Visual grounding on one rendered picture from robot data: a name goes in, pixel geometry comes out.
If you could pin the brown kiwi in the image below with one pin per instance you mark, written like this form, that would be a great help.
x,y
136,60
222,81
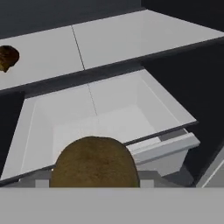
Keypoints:
x,y
94,164

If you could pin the black fridge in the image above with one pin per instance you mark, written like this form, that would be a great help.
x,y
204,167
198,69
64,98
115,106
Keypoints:
x,y
192,87

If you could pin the brown sweet potato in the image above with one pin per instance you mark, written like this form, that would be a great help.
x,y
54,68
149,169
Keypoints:
x,y
8,57

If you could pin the white fridge shelf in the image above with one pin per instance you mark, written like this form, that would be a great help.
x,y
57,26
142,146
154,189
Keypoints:
x,y
131,38

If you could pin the white fridge drawer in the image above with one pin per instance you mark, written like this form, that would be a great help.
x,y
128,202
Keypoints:
x,y
116,116

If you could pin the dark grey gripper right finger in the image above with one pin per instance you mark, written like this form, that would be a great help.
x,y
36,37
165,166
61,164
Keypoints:
x,y
147,181

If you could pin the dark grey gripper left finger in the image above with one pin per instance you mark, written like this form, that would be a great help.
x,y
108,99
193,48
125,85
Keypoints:
x,y
40,181

